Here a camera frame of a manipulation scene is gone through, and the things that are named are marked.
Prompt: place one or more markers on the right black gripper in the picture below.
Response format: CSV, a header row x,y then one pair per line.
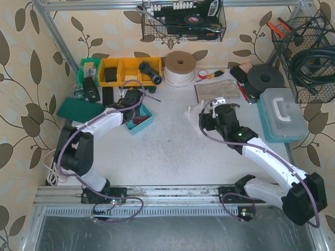
x,y
225,109

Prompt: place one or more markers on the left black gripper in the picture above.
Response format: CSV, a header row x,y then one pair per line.
x,y
135,97

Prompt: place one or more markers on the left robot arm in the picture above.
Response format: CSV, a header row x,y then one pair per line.
x,y
74,154

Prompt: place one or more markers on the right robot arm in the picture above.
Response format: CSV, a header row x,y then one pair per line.
x,y
300,195

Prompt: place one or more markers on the small red spring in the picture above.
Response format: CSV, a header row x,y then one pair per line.
x,y
140,119

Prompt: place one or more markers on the teal plastic tray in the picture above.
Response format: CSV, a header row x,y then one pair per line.
x,y
135,128

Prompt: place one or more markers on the black rectangular block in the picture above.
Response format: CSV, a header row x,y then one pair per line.
x,y
108,96

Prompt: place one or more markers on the beige work glove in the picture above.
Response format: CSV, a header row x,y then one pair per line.
x,y
227,89

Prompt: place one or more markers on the white peg board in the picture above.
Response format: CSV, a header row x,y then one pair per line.
x,y
192,115

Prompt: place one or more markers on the yellow parts bin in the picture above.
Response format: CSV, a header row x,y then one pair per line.
x,y
127,69

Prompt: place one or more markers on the black pipe fitting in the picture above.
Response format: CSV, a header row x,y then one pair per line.
x,y
146,69

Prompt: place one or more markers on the black green device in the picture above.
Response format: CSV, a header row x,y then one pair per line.
x,y
90,90

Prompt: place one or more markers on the black pouch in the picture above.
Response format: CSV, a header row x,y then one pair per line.
x,y
239,74

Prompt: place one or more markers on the red white tape roll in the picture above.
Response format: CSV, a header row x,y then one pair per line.
x,y
202,74

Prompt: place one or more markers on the green plastic lid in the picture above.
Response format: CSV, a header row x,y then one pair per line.
x,y
79,110

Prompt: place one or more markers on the green parts bin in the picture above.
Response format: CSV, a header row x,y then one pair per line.
x,y
88,68

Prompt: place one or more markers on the black disc spool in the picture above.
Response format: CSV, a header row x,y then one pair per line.
x,y
261,77

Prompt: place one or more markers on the teal clear storage box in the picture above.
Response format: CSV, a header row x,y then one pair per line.
x,y
282,119

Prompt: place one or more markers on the red handled tool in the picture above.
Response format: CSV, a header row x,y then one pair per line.
x,y
249,99

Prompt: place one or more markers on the yellow handled screwdriver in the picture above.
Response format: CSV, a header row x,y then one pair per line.
x,y
213,75

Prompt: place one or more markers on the white cord spool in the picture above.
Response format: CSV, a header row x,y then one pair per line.
x,y
179,70

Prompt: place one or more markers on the top wire basket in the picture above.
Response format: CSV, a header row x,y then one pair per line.
x,y
176,21

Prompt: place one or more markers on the wire basket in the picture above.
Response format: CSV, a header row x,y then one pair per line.
x,y
307,58
176,21

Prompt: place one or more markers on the right wire basket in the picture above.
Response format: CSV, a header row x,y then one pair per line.
x,y
307,58

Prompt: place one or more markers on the orange handled pliers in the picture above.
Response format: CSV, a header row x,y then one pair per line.
x,y
276,29

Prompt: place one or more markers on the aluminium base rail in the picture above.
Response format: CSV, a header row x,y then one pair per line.
x,y
151,195

